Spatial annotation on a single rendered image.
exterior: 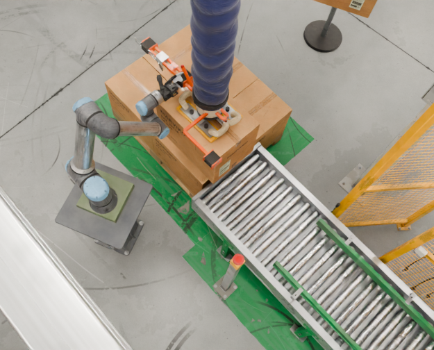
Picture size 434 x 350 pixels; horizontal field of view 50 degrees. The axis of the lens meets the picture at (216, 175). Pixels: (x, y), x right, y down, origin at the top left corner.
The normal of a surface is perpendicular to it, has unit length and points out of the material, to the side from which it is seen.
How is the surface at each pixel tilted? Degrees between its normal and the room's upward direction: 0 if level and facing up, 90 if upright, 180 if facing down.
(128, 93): 0
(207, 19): 72
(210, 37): 81
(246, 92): 0
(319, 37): 0
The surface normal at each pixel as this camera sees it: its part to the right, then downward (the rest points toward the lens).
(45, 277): 0.06, -0.38
